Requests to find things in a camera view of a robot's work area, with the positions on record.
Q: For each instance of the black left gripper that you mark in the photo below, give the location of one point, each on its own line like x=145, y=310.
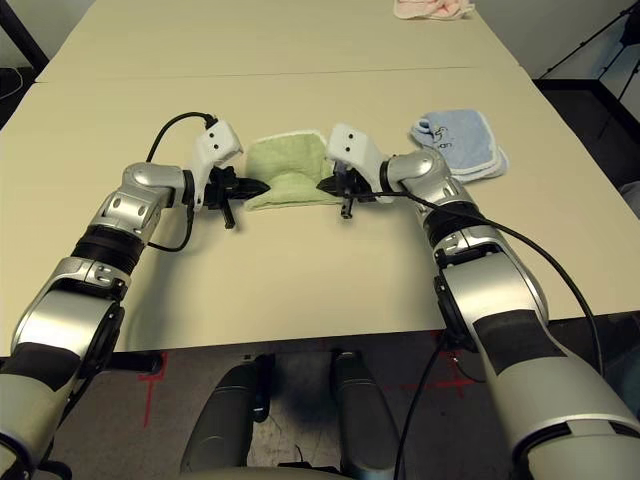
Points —
x=220, y=192

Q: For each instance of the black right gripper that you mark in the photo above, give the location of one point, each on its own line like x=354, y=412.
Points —
x=352, y=187

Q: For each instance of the green towel white trim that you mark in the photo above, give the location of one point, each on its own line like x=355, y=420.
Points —
x=285, y=170

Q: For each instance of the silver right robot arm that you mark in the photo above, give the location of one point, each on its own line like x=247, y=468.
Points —
x=450, y=200

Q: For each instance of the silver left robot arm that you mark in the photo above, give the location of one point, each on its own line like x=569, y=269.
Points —
x=140, y=190

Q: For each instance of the folded blue towel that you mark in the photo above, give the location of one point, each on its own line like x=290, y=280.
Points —
x=465, y=140

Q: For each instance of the pink towel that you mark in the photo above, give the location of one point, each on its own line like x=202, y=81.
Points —
x=430, y=7

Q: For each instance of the black table foot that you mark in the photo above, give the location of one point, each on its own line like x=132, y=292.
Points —
x=135, y=361

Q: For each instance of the grey left robot leg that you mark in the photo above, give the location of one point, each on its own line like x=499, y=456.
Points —
x=225, y=425

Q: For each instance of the grey robot leg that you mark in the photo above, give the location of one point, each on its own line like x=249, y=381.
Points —
x=225, y=425
x=365, y=425

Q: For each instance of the grey right robot leg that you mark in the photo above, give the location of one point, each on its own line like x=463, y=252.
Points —
x=365, y=425

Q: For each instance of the black side table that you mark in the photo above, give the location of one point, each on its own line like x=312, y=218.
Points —
x=590, y=100

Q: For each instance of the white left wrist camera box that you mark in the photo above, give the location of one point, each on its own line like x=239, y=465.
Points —
x=215, y=145

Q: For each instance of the wooden side desk black frame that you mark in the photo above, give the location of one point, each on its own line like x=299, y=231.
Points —
x=22, y=30

